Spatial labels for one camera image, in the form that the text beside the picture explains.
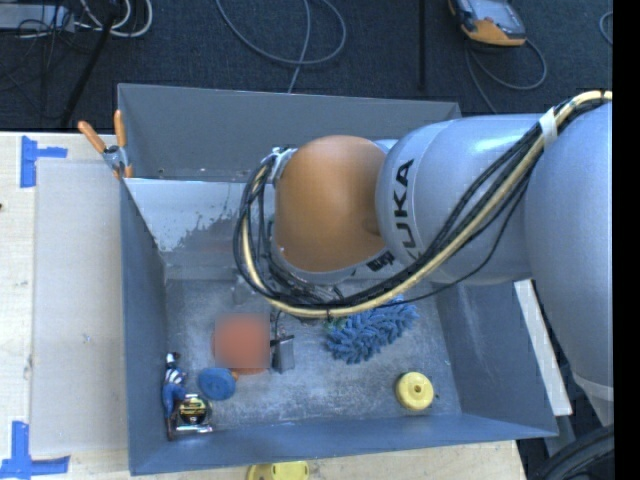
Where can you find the grey metal bin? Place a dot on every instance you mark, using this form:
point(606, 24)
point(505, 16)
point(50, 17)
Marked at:
point(320, 393)

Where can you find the blue fluffy duster cloth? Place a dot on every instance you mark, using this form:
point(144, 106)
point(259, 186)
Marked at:
point(371, 333)

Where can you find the yellow round disc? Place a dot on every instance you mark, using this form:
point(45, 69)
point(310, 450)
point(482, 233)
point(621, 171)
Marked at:
point(278, 471)
point(414, 391)

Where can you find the orange rounded object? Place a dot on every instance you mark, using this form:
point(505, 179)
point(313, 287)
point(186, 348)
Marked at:
point(242, 342)

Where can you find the blue round disc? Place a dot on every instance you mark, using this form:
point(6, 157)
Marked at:
point(216, 383)

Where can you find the black and yellow tape measure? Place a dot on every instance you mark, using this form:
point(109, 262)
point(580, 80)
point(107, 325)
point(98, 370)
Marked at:
point(194, 413)

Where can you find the pale flat board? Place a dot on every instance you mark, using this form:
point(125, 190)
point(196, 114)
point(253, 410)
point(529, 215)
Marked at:
point(75, 293)

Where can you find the pale grey metal gripper finger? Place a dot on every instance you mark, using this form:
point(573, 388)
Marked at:
point(284, 355)

